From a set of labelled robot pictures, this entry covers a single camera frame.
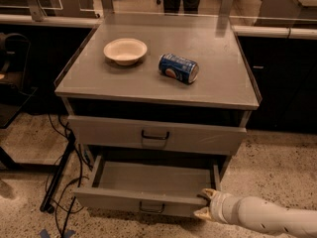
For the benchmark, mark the black stand leg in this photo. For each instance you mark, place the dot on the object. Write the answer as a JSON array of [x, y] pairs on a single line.
[[46, 205]]

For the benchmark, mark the blue pepsi can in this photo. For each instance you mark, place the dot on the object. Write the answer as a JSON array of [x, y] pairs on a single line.
[[179, 68]]

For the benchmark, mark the grey drawer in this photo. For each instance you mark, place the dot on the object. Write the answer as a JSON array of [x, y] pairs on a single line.
[[153, 135], [142, 188]]

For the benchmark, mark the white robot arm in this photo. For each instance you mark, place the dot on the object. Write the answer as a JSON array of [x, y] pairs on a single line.
[[257, 214]]

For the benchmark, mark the white paper bowl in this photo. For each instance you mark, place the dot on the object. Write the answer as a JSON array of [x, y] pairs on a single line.
[[125, 51]]

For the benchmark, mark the grey drawer cabinet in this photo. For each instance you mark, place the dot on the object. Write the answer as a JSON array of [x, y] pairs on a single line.
[[223, 94]]

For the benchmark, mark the grey top drawer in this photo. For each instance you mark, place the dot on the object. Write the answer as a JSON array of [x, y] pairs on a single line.
[[153, 135]]

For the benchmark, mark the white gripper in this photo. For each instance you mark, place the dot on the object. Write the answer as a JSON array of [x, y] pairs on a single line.
[[218, 205]]

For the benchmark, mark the blue floor tape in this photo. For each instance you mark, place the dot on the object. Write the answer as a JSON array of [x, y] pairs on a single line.
[[44, 233]]

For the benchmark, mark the black chair at left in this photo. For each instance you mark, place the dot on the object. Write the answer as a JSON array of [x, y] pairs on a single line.
[[15, 90]]

